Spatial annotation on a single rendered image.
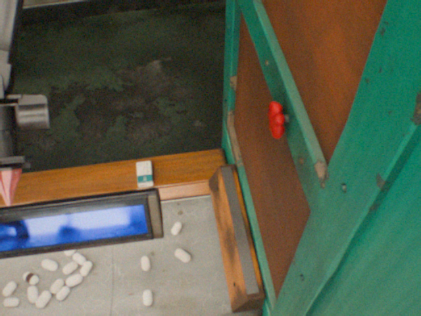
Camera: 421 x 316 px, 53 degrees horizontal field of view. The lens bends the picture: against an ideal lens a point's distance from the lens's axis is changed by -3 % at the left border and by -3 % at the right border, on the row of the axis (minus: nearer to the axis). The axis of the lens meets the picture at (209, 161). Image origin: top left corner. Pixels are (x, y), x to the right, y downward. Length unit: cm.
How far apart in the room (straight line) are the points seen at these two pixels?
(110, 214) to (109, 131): 157
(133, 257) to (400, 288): 71
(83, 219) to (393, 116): 45
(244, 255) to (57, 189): 48
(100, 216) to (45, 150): 159
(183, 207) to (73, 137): 126
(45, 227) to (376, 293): 44
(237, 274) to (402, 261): 53
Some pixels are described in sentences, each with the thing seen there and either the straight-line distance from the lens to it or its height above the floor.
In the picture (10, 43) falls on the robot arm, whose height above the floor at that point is 108.
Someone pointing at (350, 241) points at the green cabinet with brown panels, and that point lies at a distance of 39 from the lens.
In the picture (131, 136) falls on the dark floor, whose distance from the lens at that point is 213.
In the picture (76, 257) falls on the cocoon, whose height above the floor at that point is 76.
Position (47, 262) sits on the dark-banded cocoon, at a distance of 99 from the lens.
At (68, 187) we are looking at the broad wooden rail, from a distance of 107.
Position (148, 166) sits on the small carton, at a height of 79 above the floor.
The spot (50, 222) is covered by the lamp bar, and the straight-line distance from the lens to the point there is 63.
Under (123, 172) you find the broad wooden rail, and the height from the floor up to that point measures 76.
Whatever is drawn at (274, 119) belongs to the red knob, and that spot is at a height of 125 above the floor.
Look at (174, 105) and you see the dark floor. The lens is 224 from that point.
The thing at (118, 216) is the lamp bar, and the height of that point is 109.
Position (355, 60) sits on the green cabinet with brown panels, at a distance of 36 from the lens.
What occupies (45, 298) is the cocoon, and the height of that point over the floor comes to 76.
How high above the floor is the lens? 161
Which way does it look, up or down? 53 degrees down
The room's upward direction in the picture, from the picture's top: straight up
